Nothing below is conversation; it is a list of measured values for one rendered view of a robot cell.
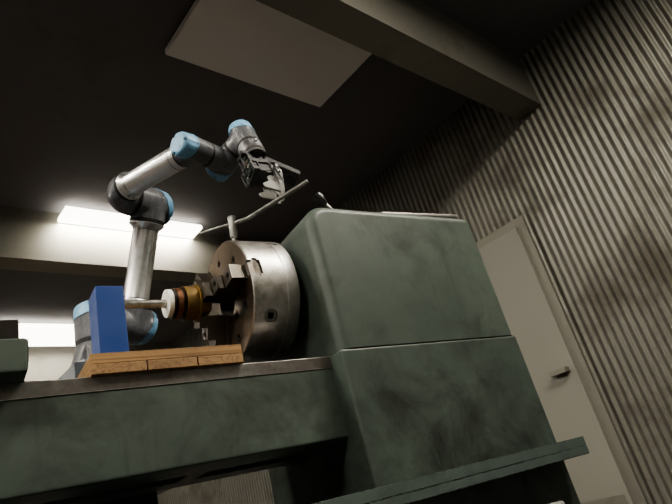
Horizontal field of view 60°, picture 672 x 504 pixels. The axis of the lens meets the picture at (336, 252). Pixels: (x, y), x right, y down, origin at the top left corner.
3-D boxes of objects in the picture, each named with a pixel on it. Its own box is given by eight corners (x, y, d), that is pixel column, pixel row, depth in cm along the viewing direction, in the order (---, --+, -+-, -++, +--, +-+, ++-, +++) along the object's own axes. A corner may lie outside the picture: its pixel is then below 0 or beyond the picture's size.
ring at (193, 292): (198, 293, 150) (163, 294, 144) (210, 278, 143) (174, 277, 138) (203, 327, 146) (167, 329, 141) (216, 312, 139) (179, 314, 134)
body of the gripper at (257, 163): (246, 190, 162) (234, 165, 170) (273, 193, 167) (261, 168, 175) (255, 168, 158) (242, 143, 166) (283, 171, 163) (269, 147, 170)
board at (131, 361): (189, 409, 148) (187, 393, 149) (244, 361, 122) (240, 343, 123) (60, 425, 131) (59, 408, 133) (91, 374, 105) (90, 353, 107)
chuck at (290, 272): (254, 373, 161) (239, 267, 171) (310, 344, 137) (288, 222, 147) (243, 374, 159) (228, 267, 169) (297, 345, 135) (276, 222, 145)
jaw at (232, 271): (240, 287, 148) (257, 259, 140) (244, 303, 146) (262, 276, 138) (198, 287, 142) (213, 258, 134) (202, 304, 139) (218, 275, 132)
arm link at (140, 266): (98, 342, 191) (122, 183, 201) (137, 345, 203) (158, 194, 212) (118, 344, 184) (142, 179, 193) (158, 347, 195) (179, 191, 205)
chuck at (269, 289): (243, 374, 159) (228, 267, 169) (297, 345, 135) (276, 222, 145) (211, 377, 154) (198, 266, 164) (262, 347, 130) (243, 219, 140)
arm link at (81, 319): (66, 347, 179) (64, 307, 185) (106, 349, 190) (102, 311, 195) (87, 333, 174) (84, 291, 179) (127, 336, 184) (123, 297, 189)
